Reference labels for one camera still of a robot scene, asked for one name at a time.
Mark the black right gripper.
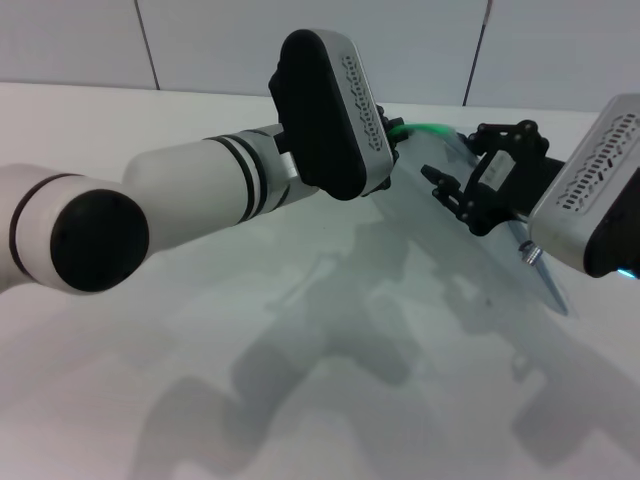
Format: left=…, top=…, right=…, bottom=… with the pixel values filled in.
left=420, top=118, right=567, bottom=237

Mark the transparent green-zip document bag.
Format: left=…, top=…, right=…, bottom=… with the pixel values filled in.
left=387, top=121, right=572, bottom=318

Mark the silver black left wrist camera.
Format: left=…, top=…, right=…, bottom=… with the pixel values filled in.
left=267, top=28, right=397, bottom=203

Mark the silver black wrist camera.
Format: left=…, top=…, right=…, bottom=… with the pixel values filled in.
left=527, top=93, right=640, bottom=280
left=267, top=28, right=397, bottom=203

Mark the silver camera cable connector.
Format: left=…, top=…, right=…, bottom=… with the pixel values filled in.
left=518, top=240, right=545, bottom=267

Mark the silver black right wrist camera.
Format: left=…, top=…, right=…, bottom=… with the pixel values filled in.
left=527, top=93, right=640, bottom=280

